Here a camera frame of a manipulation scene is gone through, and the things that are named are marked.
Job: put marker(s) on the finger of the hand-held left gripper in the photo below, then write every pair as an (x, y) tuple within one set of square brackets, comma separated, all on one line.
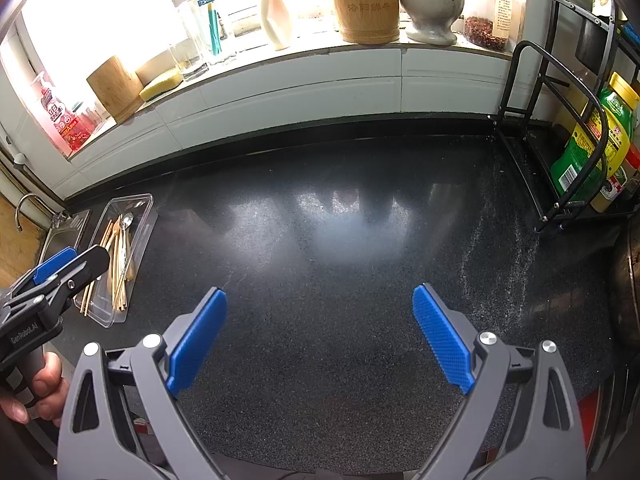
[(52, 265), (90, 260)]

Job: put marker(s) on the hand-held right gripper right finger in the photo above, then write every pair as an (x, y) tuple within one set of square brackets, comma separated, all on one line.
[(442, 337)]

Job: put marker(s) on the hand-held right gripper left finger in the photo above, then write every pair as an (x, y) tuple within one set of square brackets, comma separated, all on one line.
[(197, 340)]

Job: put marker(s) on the pile of wooden chopsticks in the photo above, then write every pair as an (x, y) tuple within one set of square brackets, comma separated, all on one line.
[(119, 290)]

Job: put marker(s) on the translucent brown spoon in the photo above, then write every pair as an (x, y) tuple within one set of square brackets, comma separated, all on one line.
[(131, 271)]

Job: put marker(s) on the clear plastic tray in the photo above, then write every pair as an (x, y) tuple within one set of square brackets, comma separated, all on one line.
[(145, 220)]

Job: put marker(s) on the person's left hand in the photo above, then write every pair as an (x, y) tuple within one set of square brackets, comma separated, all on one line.
[(50, 385)]

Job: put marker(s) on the stainless steel sink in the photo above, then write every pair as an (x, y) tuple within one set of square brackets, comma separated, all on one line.
[(60, 240)]

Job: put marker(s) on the metal faucet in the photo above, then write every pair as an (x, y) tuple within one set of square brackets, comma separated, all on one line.
[(59, 217)]

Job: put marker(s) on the red label soap bottle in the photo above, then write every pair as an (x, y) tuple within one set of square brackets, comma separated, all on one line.
[(62, 120)]

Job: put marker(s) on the red container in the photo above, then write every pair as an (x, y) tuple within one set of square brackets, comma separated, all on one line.
[(595, 425)]

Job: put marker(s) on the yellow sponge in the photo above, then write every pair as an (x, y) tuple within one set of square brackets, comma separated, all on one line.
[(160, 87)]

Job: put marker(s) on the beige sponge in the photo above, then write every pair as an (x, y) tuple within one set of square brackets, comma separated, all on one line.
[(152, 65)]

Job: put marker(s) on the green box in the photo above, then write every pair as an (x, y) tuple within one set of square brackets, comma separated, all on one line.
[(575, 165)]

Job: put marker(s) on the yellow label bottle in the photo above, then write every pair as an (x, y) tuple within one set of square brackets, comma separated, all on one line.
[(612, 200)]

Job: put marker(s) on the glass tumbler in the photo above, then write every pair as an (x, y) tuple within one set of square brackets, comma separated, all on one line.
[(190, 65)]

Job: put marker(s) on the tall clear glass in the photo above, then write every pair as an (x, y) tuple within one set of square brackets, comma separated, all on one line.
[(192, 25)]

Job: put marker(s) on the teal toothbrush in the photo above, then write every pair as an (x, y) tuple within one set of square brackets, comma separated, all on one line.
[(214, 30)]

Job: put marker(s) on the white bottle blue cap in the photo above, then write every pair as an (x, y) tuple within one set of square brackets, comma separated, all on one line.
[(275, 20)]

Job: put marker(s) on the chili flake jar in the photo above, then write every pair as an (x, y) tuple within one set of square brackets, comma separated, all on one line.
[(482, 32)]

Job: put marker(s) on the metal cup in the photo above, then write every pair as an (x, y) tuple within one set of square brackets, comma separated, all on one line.
[(592, 50)]

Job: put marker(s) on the stone mortar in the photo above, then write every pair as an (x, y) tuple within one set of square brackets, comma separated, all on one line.
[(430, 5)]

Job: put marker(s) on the large wooden canister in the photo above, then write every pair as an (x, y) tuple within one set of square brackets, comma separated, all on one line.
[(365, 10)]

